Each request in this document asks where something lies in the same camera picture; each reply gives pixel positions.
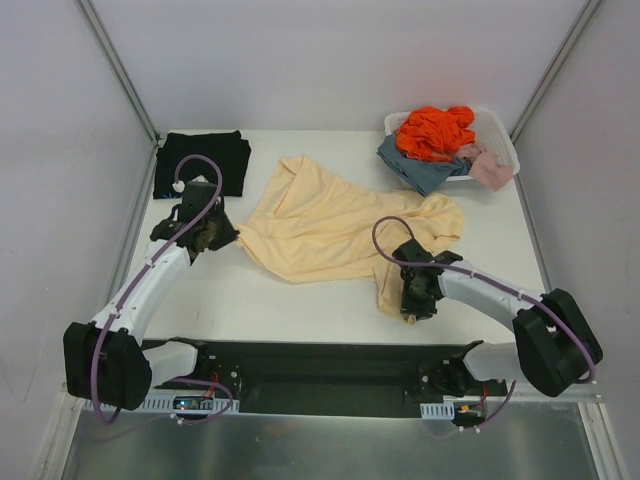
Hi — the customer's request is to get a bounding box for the cream yellow t shirt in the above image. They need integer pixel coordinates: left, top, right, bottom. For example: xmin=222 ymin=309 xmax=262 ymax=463
xmin=238 ymin=156 xmax=464 ymax=318

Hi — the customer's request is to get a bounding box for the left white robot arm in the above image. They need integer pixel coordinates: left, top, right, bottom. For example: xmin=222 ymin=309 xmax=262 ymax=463
xmin=63 ymin=181 xmax=238 ymax=410

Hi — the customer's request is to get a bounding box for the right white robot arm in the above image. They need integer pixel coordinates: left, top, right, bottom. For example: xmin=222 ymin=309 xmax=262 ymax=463
xmin=392 ymin=239 xmax=603 ymax=397

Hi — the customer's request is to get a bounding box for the folded black t shirt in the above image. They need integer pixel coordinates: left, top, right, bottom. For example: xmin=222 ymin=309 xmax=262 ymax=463
xmin=152 ymin=130 xmax=252 ymax=200

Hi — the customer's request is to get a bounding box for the grey blue t shirt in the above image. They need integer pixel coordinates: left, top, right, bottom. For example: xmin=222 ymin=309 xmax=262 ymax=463
xmin=377 ymin=135 xmax=471 ymax=196

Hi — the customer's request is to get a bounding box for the pink t shirt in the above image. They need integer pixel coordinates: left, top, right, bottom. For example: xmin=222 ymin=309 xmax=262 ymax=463
xmin=457 ymin=142 xmax=513 ymax=192

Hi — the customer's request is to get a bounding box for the orange t shirt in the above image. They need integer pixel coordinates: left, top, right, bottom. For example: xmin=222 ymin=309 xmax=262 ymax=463
xmin=395 ymin=106 xmax=476 ymax=163

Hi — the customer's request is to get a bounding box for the white plastic basket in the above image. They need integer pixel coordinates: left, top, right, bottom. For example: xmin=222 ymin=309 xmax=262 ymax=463
xmin=384 ymin=106 xmax=520 ymax=182

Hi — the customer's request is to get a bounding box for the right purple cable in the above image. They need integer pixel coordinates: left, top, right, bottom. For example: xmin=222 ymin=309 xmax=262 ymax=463
xmin=372 ymin=214 xmax=601 ymax=440

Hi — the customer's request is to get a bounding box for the purple cable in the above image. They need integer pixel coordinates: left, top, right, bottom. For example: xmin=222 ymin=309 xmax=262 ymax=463
xmin=372 ymin=214 xmax=601 ymax=440
xmin=92 ymin=154 xmax=236 ymax=426

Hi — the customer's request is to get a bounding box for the right white cable duct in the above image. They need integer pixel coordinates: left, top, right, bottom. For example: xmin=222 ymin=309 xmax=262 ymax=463
xmin=419 ymin=401 xmax=456 ymax=421

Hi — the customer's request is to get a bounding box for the white cable duct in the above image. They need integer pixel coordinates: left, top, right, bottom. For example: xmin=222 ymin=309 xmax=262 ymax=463
xmin=136 ymin=393 xmax=240 ymax=416
xmin=419 ymin=401 xmax=456 ymax=421

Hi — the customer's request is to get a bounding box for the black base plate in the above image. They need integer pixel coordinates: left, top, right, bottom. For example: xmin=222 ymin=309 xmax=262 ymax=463
xmin=149 ymin=339 xmax=509 ymax=416

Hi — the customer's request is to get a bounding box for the left white cable duct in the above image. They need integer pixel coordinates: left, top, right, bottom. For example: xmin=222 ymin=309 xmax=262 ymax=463
xmin=136 ymin=393 xmax=240 ymax=416

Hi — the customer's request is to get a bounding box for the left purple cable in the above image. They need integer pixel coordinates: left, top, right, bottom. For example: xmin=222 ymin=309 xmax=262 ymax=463
xmin=92 ymin=154 xmax=236 ymax=426

